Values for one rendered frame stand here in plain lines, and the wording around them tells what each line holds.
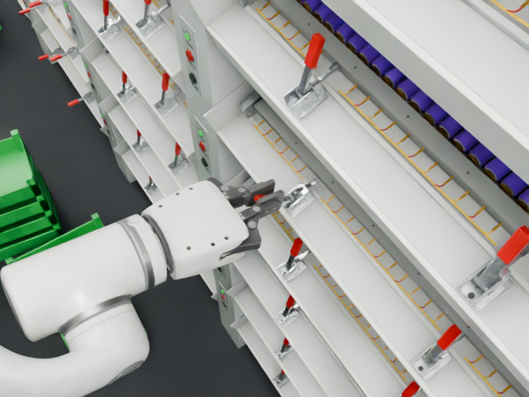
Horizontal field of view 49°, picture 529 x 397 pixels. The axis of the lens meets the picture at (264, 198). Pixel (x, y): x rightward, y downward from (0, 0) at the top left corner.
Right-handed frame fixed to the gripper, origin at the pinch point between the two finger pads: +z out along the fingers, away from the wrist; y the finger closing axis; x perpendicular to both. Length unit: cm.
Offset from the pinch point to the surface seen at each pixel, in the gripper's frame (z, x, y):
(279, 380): 19, -83, 0
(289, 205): 5.1, -4.7, -0.2
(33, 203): -13, -84, -81
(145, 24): 4.7, -2.9, -42.5
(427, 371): 4.3, -3.0, 27.5
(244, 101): 7.9, -0.4, -17.0
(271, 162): 7.0, -4.1, -7.6
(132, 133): 17, -64, -76
